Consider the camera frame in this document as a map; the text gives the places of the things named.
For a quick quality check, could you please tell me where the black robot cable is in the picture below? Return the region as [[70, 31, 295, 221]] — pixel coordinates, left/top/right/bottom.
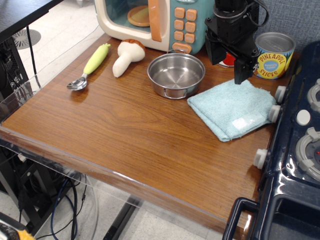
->
[[246, 0, 270, 28]]

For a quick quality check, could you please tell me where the red tomato sauce can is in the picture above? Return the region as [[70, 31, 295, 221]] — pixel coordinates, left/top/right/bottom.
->
[[218, 52, 236, 67]]

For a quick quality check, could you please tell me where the toy microwave oven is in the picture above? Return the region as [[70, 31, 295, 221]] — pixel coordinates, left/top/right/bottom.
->
[[94, 0, 215, 55]]

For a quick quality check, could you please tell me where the black desk at left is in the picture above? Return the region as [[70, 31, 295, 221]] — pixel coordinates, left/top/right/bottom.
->
[[0, 0, 66, 236]]

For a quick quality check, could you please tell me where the small stainless steel pot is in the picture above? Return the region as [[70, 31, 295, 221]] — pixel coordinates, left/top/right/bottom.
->
[[147, 52, 206, 100]]

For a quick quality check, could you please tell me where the black floor cable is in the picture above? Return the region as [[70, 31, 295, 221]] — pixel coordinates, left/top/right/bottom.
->
[[37, 174, 88, 240]]

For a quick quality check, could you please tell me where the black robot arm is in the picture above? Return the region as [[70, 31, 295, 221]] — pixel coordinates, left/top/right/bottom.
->
[[205, 0, 260, 85]]

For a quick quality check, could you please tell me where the green handled metal spoon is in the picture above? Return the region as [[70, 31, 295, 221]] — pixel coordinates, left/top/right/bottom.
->
[[66, 43, 111, 91]]

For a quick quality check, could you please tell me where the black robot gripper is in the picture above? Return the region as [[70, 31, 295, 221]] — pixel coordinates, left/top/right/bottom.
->
[[205, 4, 259, 85]]

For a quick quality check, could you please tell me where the light blue folded cloth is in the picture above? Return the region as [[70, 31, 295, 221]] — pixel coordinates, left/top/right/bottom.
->
[[187, 79, 276, 142]]

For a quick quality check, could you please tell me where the blue floor cable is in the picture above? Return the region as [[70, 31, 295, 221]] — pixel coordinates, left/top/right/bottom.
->
[[50, 178, 78, 240]]

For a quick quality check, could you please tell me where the plush white brown mushroom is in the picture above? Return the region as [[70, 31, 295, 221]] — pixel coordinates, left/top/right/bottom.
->
[[112, 39, 146, 78]]

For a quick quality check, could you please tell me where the dark blue toy stove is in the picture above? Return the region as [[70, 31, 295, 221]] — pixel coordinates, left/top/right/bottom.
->
[[223, 41, 320, 240]]

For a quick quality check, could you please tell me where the black table leg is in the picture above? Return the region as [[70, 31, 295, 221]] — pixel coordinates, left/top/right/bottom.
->
[[103, 196, 143, 240]]

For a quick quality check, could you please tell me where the pineapple slices tin can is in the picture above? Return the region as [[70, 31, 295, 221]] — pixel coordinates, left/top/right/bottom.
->
[[253, 32, 296, 80]]

